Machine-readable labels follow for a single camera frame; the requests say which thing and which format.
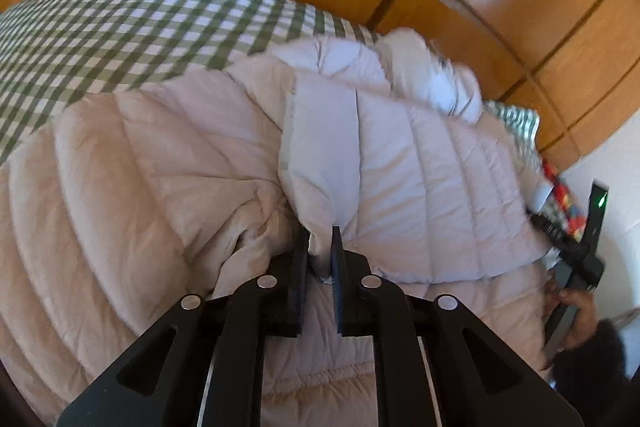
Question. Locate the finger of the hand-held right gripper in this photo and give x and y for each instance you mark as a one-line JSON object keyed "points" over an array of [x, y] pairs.
{"points": [[547, 229]]}

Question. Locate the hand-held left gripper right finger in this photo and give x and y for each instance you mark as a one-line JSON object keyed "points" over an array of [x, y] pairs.
{"points": [[338, 267]]}

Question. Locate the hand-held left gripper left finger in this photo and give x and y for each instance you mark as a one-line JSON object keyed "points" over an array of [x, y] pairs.
{"points": [[301, 267]]}

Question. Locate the beige lilac puffer jacket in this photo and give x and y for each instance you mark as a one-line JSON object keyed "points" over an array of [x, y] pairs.
{"points": [[410, 187]]}

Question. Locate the person's right forearm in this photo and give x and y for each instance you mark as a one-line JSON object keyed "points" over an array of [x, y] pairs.
{"points": [[595, 362]]}

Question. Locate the person's right hand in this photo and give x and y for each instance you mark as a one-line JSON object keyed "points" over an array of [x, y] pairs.
{"points": [[580, 317]]}

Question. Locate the multicoloured patterned cloth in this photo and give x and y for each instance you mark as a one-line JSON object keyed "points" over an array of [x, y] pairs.
{"points": [[567, 202]]}

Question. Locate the green white checkered bed sheet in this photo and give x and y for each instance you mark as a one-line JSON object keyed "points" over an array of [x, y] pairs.
{"points": [[100, 42]]}

